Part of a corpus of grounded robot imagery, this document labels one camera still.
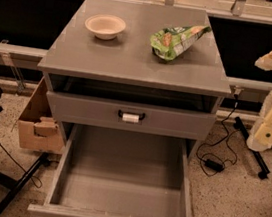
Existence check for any green rice chip bag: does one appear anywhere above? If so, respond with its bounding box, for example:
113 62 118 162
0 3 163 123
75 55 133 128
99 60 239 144
150 25 212 62

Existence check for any open grey middle drawer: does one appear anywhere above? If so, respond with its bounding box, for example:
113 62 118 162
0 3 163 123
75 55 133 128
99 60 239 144
28 125 192 217

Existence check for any closed grey top drawer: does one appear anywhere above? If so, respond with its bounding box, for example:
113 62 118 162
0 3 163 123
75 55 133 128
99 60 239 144
47 91 216 140

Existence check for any black stand leg right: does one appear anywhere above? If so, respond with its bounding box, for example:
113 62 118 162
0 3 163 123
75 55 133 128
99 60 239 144
226 115 272 182

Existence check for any white paper bowl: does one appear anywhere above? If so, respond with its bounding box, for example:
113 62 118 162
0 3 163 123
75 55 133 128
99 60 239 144
85 14 126 41

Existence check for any brown cardboard box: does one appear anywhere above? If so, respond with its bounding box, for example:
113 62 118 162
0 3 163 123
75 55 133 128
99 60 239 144
17 79 65 154

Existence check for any thin black cable left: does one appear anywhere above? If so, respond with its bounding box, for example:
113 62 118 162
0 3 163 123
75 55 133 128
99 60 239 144
0 115 52 190

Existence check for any black stand frame left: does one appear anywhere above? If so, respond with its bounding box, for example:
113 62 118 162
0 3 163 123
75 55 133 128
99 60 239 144
0 153 49 215

